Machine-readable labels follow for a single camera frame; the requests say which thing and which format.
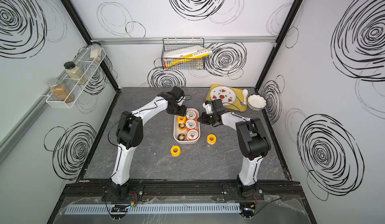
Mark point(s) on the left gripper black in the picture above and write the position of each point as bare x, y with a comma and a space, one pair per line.
182, 112

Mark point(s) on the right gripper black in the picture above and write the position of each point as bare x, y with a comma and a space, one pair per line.
204, 118

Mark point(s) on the yellow sealing tape roll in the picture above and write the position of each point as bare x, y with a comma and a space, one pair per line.
175, 151
211, 139
181, 119

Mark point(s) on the yellow black tape roll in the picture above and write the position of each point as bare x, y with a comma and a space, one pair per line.
181, 137
181, 126

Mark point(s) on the white plastic storage box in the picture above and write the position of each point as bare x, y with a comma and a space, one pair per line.
176, 131

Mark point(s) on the orange sealing tape roll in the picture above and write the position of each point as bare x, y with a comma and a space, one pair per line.
191, 115
191, 124
192, 135

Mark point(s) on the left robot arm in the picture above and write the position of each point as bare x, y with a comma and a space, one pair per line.
130, 133

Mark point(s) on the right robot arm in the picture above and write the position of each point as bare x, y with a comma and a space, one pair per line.
252, 138

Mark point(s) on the yellow white box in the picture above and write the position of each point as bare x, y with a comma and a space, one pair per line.
192, 57

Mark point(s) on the watermelon pattern plate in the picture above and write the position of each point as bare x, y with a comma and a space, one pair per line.
225, 94

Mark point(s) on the yellow tray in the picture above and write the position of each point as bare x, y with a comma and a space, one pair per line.
237, 105

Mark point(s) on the white spoon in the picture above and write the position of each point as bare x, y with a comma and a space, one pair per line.
245, 95

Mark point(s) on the white scalloped bowl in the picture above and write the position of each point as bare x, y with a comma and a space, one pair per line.
256, 102

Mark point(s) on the spice jar pale contents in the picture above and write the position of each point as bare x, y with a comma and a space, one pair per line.
95, 51

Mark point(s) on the spice jar black lid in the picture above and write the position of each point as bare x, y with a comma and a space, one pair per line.
75, 73

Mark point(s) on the spice jar brown contents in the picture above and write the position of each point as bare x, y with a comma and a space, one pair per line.
60, 90

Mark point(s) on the black wire wall basket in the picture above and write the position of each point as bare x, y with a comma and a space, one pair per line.
176, 49

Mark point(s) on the white slotted cable duct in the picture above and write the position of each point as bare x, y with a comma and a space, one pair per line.
213, 208

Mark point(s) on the white wire spice rack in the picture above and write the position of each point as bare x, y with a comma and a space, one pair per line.
86, 96

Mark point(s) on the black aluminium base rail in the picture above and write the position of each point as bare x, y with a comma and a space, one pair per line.
141, 191

